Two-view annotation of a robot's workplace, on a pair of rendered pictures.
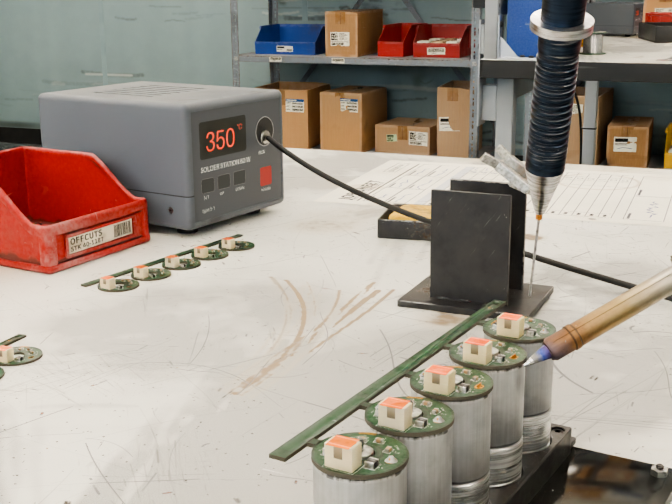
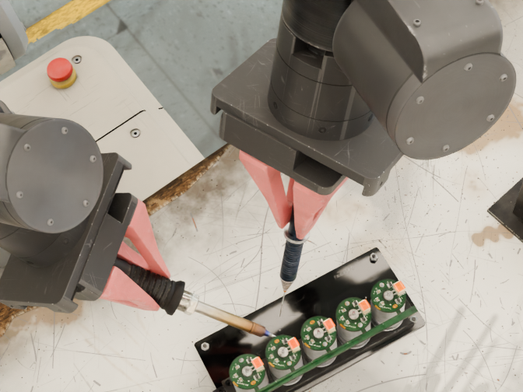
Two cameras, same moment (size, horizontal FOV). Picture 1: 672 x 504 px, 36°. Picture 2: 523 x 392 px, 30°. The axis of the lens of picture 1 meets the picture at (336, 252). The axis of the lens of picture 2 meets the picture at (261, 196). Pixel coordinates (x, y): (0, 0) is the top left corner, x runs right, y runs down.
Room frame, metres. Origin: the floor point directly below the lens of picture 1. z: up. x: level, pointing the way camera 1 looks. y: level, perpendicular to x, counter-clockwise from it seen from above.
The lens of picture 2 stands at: (0.46, 0.09, 1.46)
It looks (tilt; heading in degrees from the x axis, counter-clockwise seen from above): 64 degrees down; 222
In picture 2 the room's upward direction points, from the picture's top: 11 degrees counter-clockwise
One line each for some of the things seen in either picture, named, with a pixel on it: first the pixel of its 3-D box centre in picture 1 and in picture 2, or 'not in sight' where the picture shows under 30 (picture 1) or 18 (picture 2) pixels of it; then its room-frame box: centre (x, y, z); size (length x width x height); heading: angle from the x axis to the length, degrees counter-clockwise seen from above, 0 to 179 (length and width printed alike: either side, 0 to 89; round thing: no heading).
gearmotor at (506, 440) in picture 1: (485, 422); (285, 362); (0.32, -0.05, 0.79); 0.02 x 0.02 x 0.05
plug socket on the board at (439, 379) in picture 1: (440, 379); (328, 326); (0.28, -0.03, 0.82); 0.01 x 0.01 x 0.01; 59
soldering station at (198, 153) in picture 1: (164, 153); not in sight; (0.80, 0.13, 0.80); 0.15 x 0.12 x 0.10; 56
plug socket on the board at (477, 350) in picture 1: (478, 350); (292, 345); (0.31, -0.04, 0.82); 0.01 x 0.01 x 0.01; 59
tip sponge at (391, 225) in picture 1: (435, 221); not in sight; (0.73, -0.07, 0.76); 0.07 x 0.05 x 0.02; 75
